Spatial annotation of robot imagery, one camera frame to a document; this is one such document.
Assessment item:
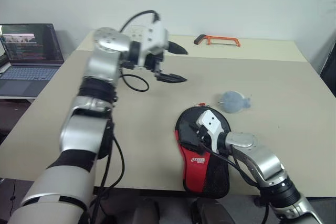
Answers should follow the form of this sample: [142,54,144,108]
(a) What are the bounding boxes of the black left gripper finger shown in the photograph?
[156,72,188,84]
[167,40,188,57]

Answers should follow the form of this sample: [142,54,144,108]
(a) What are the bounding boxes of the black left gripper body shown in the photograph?
[144,50,165,79]

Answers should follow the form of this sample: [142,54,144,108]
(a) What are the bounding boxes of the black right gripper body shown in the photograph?
[192,125,212,157]

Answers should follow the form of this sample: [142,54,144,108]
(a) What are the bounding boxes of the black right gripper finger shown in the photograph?
[179,141,204,156]
[180,122,198,144]

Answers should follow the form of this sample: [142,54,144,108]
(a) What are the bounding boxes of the black red paddle case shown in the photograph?
[173,102,232,199]

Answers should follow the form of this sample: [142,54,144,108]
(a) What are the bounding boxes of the blue-grey round pouch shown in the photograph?
[216,90,253,115]

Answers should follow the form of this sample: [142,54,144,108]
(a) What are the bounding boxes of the orange hacksaw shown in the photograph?
[193,34,242,48]

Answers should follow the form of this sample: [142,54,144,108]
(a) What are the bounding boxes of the open laptop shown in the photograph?
[0,23,65,98]

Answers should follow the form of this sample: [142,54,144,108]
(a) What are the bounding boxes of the dark panel beside table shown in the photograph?
[319,33,336,89]

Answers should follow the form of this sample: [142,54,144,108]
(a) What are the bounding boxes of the dark brown side desk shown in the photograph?
[0,97,36,145]

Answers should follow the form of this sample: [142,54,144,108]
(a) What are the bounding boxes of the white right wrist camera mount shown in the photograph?
[196,109,232,154]

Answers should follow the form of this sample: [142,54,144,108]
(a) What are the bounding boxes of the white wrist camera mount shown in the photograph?
[130,20,170,68]
[196,109,232,154]

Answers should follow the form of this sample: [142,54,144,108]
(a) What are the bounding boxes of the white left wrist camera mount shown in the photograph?
[130,20,170,68]

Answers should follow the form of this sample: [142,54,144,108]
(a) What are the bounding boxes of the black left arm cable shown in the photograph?
[88,10,161,224]

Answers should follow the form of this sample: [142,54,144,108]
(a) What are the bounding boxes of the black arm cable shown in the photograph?
[88,10,161,224]
[198,142,271,224]

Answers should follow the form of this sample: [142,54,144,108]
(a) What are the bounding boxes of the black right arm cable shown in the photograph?
[198,142,271,224]

